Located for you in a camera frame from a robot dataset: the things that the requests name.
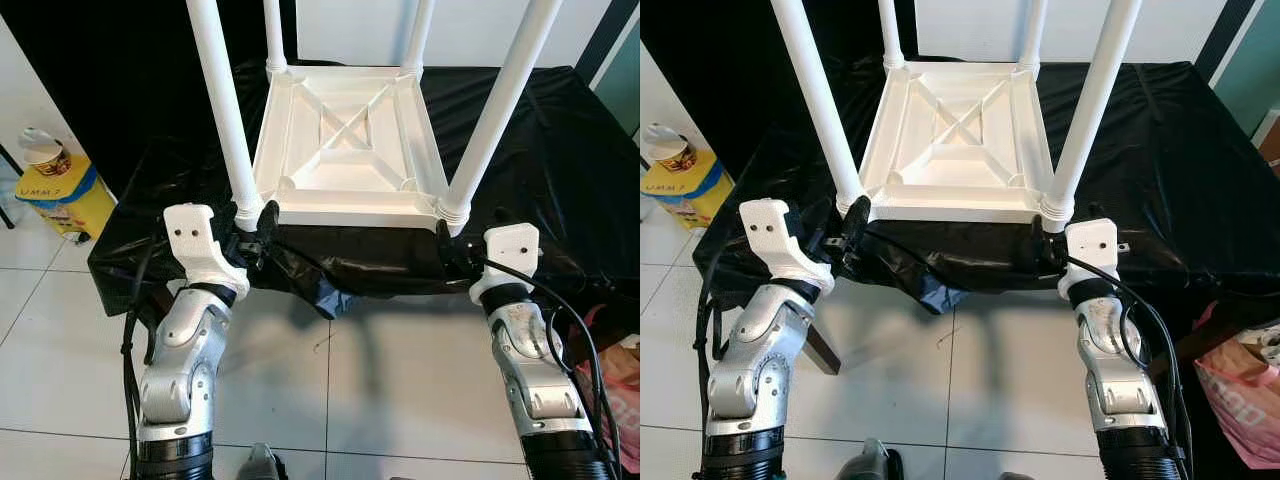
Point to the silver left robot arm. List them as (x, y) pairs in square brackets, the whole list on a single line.
[(185, 370), (755, 365)]

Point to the brown wooden table leg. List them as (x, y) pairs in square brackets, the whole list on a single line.
[(1205, 345), (823, 350)]

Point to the black plastic cover sheet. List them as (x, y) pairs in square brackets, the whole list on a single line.
[(560, 150), (1190, 150)]

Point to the yellow carton box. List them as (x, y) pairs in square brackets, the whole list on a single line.
[(70, 205), (690, 195)]

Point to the printed paper cup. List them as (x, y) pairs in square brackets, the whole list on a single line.
[(670, 148), (45, 152)]

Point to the pink plastic bag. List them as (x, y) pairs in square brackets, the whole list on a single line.
[(1245, 410), (615, 400)]

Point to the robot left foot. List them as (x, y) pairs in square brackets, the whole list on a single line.
[(870, 462), (263, 465)]

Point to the brown white-framed panel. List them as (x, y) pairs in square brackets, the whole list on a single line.
[(1270, 135)]

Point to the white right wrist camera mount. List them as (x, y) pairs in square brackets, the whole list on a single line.
[(510, 250), (1092, 245)]

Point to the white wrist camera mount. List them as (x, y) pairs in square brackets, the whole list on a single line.
[(780, 240), (1092, 245), (510, 250), (200, 245)]

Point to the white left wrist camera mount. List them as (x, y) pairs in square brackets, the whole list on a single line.
[(200, 245), (780, 240)]

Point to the dark grey frame post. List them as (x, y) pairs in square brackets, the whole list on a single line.
[(605, 40), (1228, 40)]

